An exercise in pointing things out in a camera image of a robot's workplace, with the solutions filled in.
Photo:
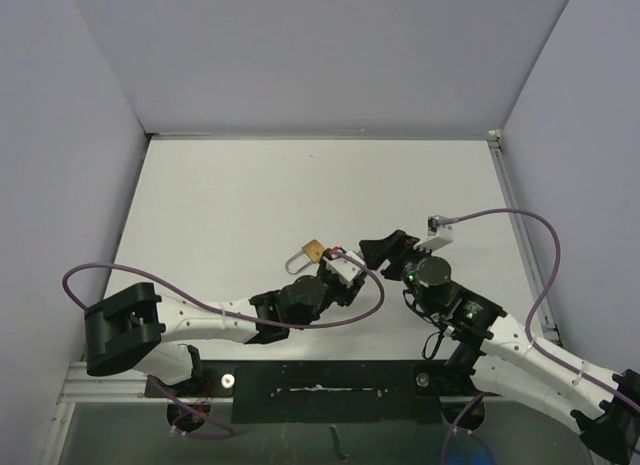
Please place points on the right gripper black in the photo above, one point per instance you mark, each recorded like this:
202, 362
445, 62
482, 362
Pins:
377, 251

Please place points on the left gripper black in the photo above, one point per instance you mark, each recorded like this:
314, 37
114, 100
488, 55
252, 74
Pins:
345, 293

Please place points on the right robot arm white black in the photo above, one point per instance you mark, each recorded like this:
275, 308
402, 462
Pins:
502, 357

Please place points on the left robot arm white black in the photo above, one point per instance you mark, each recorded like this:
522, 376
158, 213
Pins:
138, 329

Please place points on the long shackle brass padlock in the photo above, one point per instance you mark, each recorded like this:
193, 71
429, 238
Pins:
309, 254

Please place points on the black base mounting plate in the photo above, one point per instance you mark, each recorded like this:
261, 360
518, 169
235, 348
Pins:
325, 391

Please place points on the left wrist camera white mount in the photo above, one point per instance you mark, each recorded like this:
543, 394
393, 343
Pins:
347, 265

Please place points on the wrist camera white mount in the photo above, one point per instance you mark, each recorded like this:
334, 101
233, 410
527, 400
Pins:
439, 235
347, 265

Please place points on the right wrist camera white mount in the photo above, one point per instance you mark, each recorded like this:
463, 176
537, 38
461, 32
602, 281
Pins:
439, 235

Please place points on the aluminium frame rail right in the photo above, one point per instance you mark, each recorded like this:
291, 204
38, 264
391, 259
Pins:
545, 318

